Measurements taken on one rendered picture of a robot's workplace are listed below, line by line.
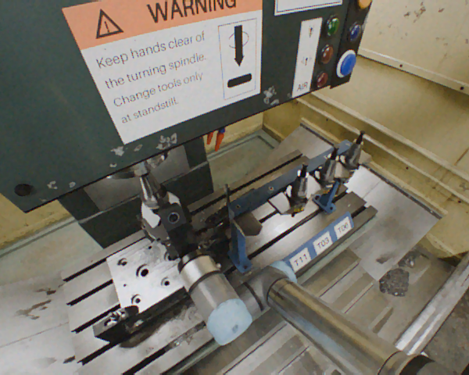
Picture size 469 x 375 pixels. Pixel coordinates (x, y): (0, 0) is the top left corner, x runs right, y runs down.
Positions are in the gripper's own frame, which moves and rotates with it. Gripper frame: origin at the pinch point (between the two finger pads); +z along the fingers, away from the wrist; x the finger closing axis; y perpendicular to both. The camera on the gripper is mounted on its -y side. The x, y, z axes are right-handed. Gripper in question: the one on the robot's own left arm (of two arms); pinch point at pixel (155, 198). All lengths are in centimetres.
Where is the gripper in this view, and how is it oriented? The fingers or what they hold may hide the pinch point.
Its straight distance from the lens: 60.2
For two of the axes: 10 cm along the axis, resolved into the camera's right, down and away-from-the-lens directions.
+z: -5.7, -6.0, 5.6
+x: 8.2, -4.5, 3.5
